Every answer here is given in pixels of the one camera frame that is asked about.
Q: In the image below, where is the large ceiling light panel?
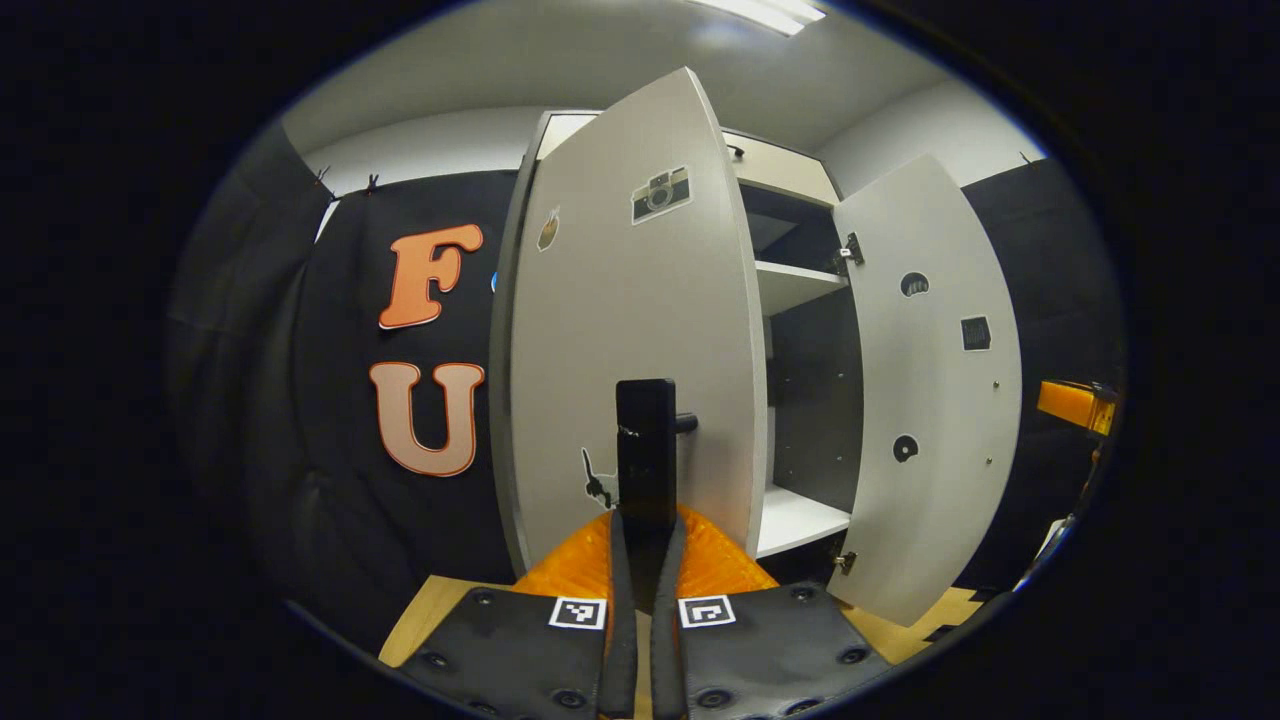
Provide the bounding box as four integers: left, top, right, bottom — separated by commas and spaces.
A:
690, 0, 829, 38

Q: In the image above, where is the beige shoe cabinet door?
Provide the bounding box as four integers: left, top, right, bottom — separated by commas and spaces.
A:
488, 67, 769, 579
828, 153, 1023, 628

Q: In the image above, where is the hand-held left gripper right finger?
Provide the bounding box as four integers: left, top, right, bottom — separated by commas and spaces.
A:
650, 505, 893, 720

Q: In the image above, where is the white cabinet shelf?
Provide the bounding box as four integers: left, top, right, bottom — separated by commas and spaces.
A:
755, 260, 851, 317

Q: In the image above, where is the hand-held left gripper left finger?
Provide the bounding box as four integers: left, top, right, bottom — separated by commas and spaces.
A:
400, 510, 641, 720

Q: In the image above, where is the beige cabinet panel with handle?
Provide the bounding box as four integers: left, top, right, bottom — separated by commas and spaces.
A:
540, 112, 841, 206

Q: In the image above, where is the grey double-door shoe cabinet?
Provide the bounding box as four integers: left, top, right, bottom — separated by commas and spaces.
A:
488, 108, 866, 586

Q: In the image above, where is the black backdrop cloth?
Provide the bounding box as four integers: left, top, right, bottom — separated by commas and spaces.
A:
165, 120, 1126, 651

